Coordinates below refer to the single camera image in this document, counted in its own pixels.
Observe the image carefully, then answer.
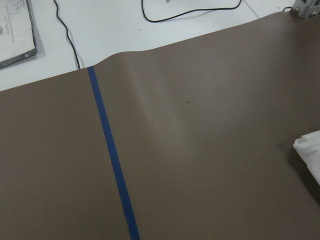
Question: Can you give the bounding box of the black cable on table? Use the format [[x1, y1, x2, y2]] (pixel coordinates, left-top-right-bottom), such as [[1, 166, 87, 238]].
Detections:
[[53, 0, 82, 70]]

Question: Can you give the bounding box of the aluminium frame post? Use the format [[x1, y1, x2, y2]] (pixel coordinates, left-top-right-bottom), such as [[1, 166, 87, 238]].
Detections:
[[290, 0, 320, 20]]

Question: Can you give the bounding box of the white long-sleeve printed shirt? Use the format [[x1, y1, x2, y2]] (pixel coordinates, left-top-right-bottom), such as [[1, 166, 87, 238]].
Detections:
[[293, 130, 320, 185]]

